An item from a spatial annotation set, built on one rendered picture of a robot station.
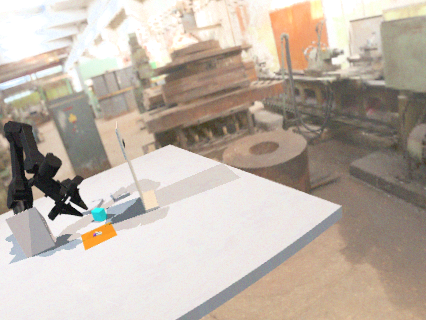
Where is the orange square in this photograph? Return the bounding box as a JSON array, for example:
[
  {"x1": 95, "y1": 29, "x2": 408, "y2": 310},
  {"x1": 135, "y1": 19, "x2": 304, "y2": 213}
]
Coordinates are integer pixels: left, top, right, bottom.
[{"x1": 81, "y1": 222, "x2": 117, "y2": 250}]

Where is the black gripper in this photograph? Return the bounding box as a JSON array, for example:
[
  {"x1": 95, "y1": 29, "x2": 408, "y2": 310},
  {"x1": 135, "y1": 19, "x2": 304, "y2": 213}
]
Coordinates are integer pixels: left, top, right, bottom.
[{"x1": 43, "y1": 175, "x2": 89, "y2": 222}]

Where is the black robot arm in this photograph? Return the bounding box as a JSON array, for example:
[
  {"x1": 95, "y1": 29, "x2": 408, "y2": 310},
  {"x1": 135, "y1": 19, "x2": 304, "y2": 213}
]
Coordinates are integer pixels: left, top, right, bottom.
[{"x1": 4, "y1": 121, "x2": 62, "y2": 215}]

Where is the grey panel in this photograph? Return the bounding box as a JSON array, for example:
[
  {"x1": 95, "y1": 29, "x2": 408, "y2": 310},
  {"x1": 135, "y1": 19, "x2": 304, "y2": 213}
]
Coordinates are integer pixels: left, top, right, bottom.
[{"x1": 115, "y1": 122, "x2": 160, "y2": 213}]

